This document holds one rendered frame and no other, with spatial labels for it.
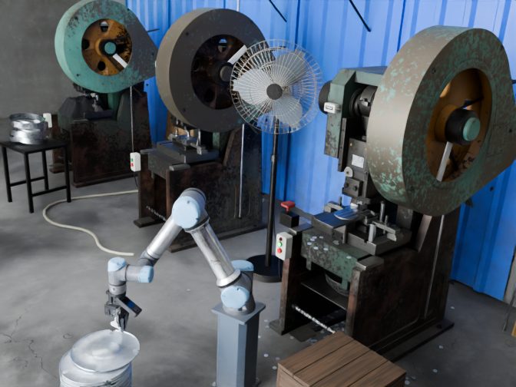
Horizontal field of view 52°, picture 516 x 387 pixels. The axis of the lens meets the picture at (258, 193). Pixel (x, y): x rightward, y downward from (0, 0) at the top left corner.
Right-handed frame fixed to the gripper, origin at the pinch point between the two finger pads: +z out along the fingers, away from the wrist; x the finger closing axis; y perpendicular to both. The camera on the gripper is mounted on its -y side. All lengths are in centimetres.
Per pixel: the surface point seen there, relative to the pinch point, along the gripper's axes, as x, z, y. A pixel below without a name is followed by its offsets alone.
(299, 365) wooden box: -6, 0, -81
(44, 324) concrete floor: -33, 36, 73
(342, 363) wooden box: -14, 0, -98
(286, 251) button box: -71, -19, -57
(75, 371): 29.2, 2.4, 4.8
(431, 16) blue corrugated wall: -210, -140, -111
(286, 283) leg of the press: -76, 3, -57
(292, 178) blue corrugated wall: -271, 7, -10
